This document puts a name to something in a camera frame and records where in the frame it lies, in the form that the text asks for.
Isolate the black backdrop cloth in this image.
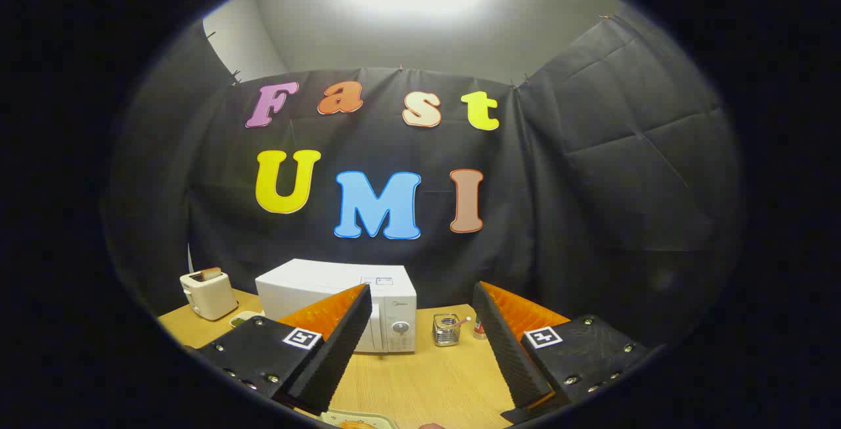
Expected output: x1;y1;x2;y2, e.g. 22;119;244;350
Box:
102;15;743;351

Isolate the white microwave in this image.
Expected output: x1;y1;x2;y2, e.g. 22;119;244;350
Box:
255;258;418;354

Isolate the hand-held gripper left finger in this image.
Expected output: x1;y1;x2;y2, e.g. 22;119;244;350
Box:
195;283;373;417

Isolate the white plate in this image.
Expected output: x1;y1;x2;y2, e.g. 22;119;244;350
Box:
321;409;398;429

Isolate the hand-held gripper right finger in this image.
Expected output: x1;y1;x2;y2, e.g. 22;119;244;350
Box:
472;281;651;424

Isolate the white toaster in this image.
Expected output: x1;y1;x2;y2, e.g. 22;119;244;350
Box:
179;270;239;321

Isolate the metal wire basket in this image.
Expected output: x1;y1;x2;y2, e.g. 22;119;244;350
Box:
432;313;461;347

